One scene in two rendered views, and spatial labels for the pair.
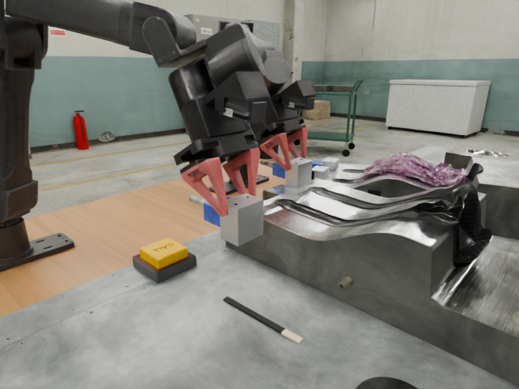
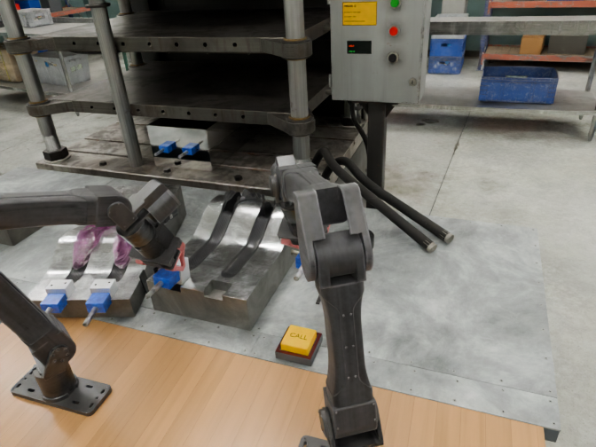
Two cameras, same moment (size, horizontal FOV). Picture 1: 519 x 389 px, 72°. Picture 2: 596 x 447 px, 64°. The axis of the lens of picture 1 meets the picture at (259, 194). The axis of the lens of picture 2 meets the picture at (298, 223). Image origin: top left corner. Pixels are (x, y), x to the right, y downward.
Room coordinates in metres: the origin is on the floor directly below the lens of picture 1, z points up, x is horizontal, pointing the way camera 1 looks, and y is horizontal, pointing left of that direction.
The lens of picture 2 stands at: (0.82, 0.87, 1.55)
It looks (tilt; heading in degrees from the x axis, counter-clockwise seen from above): 30 degrees down; 248
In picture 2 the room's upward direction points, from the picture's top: 4 degrees counter-clockwise
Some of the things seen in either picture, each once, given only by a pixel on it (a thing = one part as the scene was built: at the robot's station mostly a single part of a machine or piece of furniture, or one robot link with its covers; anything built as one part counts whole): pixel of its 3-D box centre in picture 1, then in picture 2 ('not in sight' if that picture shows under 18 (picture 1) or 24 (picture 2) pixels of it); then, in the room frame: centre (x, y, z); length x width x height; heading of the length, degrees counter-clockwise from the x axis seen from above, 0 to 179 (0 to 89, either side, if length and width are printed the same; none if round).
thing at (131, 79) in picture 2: not in sight; (209, 102); (0.37, -1.24, 0.96); 1.29 x 0.83 x 0.18; 137
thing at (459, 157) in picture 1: (483, 163); (17, 217); (1.16, -0.74, 0.84); 0.20 x 0.15 x 0.07; 47
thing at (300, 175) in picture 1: (281, 167); (164, 280); (0.79, -0.05, 0.92); 0.13 x 0.05 x 0.05; 47
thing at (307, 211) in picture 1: (375, 201); (235, 227); (0.58, -0.20, 0.92); 0.35 x 0.16 x 0.09; 47
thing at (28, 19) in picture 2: not in sight; (31, 17); (1.32, -5.96, 0.96); 0.41 x 0.31 x 0.17; 122
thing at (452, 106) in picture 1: (434, 106); not in sight; (6.90, -3.29, 0.47); 1.52 x 0.77 x 0.94; 43
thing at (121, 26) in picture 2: not in sight; (200, 45); (0.37, -1.24, 1.20); 1.29 x 0.83 x 0.19; 137
